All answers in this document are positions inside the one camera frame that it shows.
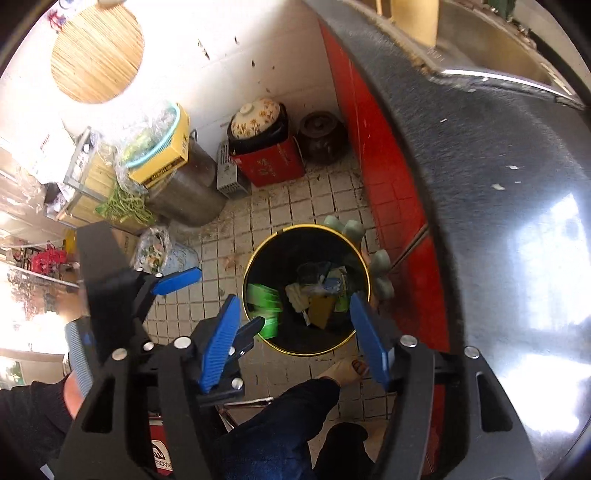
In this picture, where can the red box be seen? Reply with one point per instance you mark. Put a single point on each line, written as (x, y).
(268, 166)

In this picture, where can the green cloth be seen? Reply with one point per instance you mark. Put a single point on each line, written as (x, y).
(501, 7)

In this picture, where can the person's left forearm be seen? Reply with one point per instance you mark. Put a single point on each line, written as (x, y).
(32, 415)

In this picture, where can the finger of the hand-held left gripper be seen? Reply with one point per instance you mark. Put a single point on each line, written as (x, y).
(178, 279)
(249, 332)

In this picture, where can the brown ceramic jar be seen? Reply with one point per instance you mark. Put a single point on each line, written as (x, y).
(323, 138)

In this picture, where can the plastic bag of vegetable scraps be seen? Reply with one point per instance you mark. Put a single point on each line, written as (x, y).
(152, 249)

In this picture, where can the wooden crate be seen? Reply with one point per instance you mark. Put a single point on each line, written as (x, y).
(92, 180)

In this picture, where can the ceramic pot floral lid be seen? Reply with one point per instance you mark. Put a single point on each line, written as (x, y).
(254, 117)

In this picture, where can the pale green lobed plastic object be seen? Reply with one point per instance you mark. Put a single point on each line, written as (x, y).
(381, 272)

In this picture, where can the large steel pot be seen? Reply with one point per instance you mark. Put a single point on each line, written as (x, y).
(189, 194)

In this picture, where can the red container white logo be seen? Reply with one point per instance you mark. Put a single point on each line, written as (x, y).
(159, 438)

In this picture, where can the black trash bin gold rim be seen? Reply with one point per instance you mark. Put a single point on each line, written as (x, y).
(295, 339)

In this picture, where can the bunch of green beans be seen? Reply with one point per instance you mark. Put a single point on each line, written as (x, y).
(124, 205)

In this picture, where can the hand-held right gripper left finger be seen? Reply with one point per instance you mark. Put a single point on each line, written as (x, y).
(219, 341)

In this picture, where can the light blue plastic bag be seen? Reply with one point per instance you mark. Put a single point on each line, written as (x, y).
(182, 258)

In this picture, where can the round bamboo mat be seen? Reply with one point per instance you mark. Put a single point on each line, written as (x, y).
(97, 55)

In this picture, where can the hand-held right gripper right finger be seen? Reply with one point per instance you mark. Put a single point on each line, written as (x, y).
(369, 337)

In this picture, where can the metal rod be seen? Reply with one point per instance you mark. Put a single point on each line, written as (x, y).
(408, 249)

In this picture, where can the red cabinet front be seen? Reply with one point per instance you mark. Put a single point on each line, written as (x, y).
(392, 184)

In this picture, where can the person's leg in jeans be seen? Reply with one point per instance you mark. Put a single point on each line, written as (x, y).
(268, 424)

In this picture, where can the yellow plastic container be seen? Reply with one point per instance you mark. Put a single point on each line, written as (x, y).
(422, 23)

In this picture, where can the person's foot in sandal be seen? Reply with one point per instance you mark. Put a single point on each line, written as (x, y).
(344, 371)

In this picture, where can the grey ribbed plastic box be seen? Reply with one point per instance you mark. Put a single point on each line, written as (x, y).
(228, 180)

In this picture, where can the yellow cardboard box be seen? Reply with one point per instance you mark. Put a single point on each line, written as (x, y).
(171, 152)

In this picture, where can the green juice pouch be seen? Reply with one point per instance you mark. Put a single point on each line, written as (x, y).
(263, 300)

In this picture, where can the stainless steel sink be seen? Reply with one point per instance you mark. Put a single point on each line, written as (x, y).
(485, 46)

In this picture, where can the teal rimmed basket in plastic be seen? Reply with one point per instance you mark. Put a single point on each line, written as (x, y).
(145, 136)

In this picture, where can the metal stool frame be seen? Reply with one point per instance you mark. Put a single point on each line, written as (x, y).
(249, 401)

